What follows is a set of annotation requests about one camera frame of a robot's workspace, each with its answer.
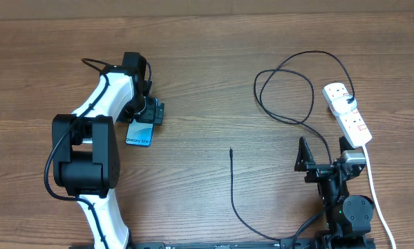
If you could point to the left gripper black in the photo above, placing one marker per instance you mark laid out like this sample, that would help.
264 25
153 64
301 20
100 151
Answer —
153 110

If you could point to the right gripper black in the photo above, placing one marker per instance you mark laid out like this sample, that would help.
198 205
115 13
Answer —
303 164

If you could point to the blue Samsung Galaxy smartphone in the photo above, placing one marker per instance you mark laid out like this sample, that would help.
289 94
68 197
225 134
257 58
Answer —
139 134

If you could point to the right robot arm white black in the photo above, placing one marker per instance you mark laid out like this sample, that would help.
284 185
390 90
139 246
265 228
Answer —
347 216

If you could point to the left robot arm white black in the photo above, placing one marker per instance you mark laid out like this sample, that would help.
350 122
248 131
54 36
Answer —
84 164

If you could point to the white charger adapter plug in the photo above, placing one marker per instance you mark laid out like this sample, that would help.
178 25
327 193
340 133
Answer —
343 105

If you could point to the white power extension strip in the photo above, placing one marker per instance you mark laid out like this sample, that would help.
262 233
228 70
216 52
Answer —
352 124

